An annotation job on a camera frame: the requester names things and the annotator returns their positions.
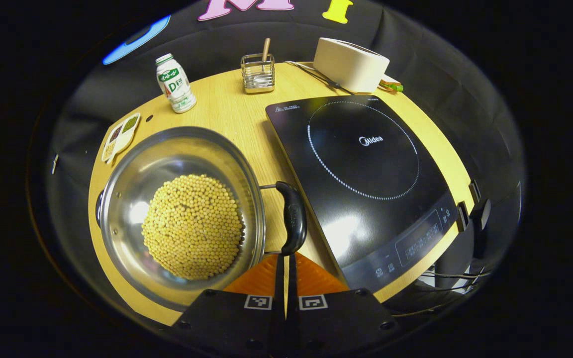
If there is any black power cable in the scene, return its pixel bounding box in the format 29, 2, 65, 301
296, 62, 354, 95

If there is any pile of soybeans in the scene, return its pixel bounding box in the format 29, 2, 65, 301
141, 174, 245, 280

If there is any stainless steel pot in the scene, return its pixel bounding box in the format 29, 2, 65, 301
95, 126, 308, 311

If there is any white divided bean tray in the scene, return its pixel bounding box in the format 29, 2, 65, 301
101, 113, 141, 165

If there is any white toaster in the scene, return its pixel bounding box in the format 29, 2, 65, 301
313, 37, 390, 94

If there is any white power cable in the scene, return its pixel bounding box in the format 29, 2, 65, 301
284, 61, 317, 75

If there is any toy sandwich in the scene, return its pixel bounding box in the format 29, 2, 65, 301
379, 75, 404, 93

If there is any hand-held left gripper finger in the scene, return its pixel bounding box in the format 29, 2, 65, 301
286, 252, 401, 354
175, 254, 286, 354

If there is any metal wire basket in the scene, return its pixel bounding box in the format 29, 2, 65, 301
241, 53, 276, 94

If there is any black induction cooktop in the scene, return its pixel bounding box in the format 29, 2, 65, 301
265, 94, 460, 293

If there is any white green label bottle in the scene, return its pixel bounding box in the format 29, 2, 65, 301
155, 53, 197, 114

